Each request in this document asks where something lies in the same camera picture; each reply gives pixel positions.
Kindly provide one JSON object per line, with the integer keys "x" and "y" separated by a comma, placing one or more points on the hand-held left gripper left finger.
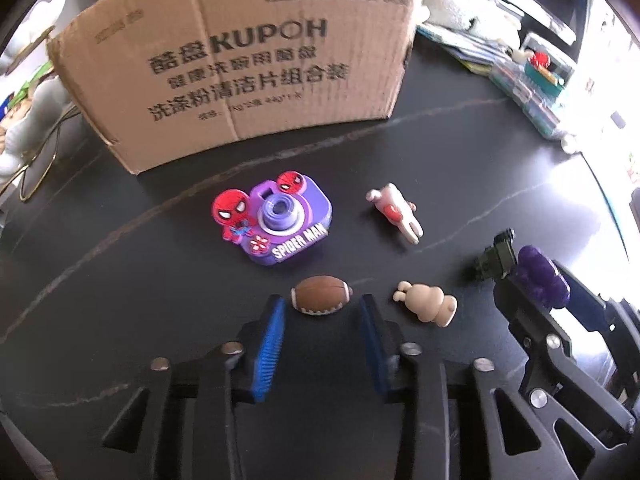
{"x": 270, "y": 345}

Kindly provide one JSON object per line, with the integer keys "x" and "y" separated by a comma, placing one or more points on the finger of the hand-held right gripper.
{"x": 540, "y": 330}
{"x": 582, "y": 292}

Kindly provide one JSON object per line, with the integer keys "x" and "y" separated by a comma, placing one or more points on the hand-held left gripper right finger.
{"x": 372, "y": 345}

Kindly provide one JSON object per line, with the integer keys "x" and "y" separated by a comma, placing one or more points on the purple bumpy toy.
{"x": 542, "y": 275}

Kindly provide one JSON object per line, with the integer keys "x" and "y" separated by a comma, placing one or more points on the brown toy football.
{"x": 320, "y": 295}

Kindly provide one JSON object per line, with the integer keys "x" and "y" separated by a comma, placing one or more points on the beige bear figurine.
{"x": 430, "y": 302}

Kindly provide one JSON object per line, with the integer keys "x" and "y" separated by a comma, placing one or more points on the dark green toy vehicle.
{"x": 495, "y": 260}

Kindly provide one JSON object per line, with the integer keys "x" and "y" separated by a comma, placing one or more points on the purple toy camera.
{"x": 285, "y": 220}

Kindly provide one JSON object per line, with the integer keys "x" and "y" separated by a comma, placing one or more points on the white rabbit figurine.
{"x": 395, "y": 210}

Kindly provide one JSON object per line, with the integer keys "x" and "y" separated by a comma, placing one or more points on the brown cardboard box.
{"x": 250, "y": 60}

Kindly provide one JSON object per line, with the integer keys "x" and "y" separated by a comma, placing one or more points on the small white round cap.
{"x": 570, "y": 144}

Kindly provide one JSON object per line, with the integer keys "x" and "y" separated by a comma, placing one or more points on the clear plastic storage box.
{"x": 535, "y": 105}

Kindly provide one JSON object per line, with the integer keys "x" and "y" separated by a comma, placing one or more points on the small red figure toy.
{"x": 540, "y": 59}

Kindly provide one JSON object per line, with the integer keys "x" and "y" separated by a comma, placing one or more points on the stack of books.
{"x": 460, "y": 50}

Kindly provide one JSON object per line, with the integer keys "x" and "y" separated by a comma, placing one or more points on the white plush toy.
{"x": 460, "y": 5}

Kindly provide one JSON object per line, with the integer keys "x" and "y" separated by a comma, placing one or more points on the large white hand-shaped dish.
{"x": 25, "y": 130}

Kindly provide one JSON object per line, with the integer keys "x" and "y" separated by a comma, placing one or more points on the colourful snack packets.
{"x": 22, "y": 90}

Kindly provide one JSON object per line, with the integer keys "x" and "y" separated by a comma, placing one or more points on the small white hand-shaped dish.
{"x": 35, "y": 25}

